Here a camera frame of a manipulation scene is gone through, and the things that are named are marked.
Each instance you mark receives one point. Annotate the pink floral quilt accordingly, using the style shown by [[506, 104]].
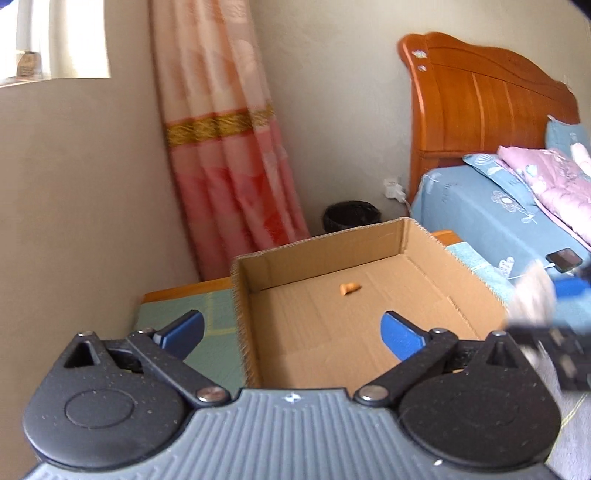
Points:
[[557, 183]]

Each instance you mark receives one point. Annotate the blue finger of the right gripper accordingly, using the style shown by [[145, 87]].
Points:
[[568, 287]]

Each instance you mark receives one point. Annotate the black waste bin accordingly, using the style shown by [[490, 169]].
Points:
[[350, 214]]

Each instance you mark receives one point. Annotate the pink patterned curtain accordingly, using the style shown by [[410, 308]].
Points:
[[223, 141]]

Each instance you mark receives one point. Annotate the blue pillow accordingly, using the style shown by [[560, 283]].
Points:
[[561, 136]]

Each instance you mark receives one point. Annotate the small orange scrap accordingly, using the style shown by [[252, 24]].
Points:
[[349, 288]]

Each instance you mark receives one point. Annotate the brown cardboard box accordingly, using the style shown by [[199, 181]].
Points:
[[297, 331]]

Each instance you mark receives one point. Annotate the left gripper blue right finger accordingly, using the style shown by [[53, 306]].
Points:
[[402, 337]]

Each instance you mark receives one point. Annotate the white wall plug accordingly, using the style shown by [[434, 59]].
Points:
[[394, 190]]

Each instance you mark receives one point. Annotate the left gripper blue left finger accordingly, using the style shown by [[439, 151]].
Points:
[[180, 337]]

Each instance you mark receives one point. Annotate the grey green checked blanket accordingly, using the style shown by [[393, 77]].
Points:
[[218, 357]]

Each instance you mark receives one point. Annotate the orange wooden headboard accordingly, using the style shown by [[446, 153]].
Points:
[[468, 99]]

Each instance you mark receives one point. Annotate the black smartphone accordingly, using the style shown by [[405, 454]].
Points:
[[564, 260]]

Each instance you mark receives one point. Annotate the blue floral bed sheet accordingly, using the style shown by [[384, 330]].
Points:
[[506, 235]]

